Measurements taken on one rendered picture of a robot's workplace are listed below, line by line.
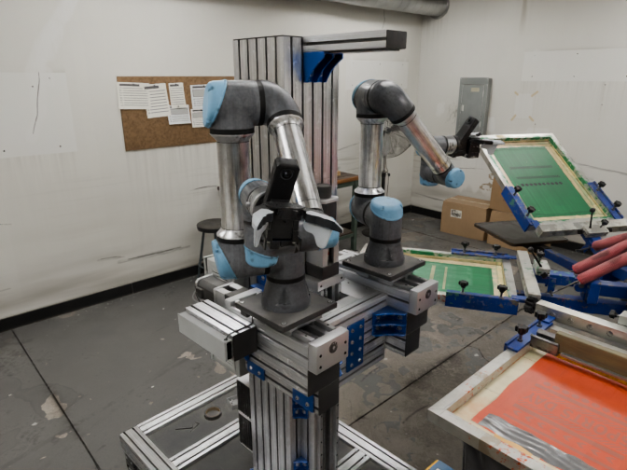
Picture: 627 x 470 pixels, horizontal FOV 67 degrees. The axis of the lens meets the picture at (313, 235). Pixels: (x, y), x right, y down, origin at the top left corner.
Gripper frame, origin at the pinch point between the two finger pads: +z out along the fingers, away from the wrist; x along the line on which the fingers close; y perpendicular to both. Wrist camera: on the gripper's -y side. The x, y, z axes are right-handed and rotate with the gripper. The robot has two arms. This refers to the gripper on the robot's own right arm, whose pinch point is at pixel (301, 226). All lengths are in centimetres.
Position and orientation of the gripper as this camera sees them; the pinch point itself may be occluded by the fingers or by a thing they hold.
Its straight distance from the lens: 78.5
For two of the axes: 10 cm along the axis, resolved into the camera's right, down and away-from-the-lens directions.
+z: 3.3, 2.9, -9.0
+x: -9.3, -0.3, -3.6
